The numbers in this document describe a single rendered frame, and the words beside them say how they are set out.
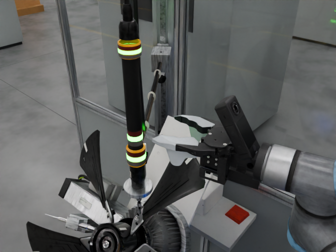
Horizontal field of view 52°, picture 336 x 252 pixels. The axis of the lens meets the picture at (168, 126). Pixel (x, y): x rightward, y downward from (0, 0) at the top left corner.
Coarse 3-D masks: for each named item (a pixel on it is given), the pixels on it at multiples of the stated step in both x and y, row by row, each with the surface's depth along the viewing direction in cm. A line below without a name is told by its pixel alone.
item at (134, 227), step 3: (141, 210) 104; (141, 213) 102; (135, 216) 105; (138, 216) 103; (141, 216) 100; (138, 219) 100; (141, 219) 98; (132, 222) 104; (138, 222) 98; (141, 222) 96; (132, 225) 102; (135, 225) 99; (138, 225) 97; (132, 228) 99; (135, 228) 97; (132, 231) 97
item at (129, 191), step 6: (144, 168) 82; (126, 180) 84; (144, 180) 84; (150, 180) 84; (126, 186) 82; (144, 186) 82; (150, 186) 82; (126, 192) 80; (132, 192) 80; (138, 192) 80; (144, 192) 80; (150, 192) 81; (138, 198) 80
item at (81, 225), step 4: (52, 216) 128; (60, 220) 125; (64, 220) 124; (80, 224) 119; (84, 224) 119; (88, 224) 118; (80, 228) 120; (84, 228) 118; (88, 228) 117; (92, 228) 117
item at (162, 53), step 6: (156, 48) 130; (162, 48) 130; (168, 48) 130; (156, 54) 125; (162, 54) 125; (168, 54) 125; (156, 60) 126; (162, 60) 126; (168, 60) 126; (156, 66) 127; (162, 66) 127; (168, 66) 127
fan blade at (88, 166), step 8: (96, 136) 108; (88, 144) 113; (96, 144) 108; (88, 152) 114; (96, 152) 108; (80, 160) 122; (88, 160) 114; (96, 160) 108; (88, 168) 116; (96, 168) 108; (88, 176) 119; (96, 176) 108; (96, 184) 110; (104, 192) 104; (104, 200) 104; (104, 208) 110
